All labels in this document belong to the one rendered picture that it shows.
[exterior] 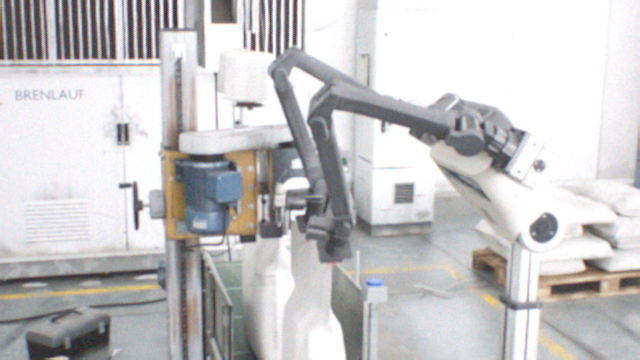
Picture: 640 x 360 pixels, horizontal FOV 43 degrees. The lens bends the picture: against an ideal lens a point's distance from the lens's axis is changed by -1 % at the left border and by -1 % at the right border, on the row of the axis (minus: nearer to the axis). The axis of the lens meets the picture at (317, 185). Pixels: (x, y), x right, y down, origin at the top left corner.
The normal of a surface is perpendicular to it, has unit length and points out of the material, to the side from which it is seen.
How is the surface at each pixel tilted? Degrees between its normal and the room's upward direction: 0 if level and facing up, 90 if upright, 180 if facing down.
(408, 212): 90
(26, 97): 90
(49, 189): 90
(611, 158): 90
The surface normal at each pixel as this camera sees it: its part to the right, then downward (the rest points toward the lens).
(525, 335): 0.26, 0.20
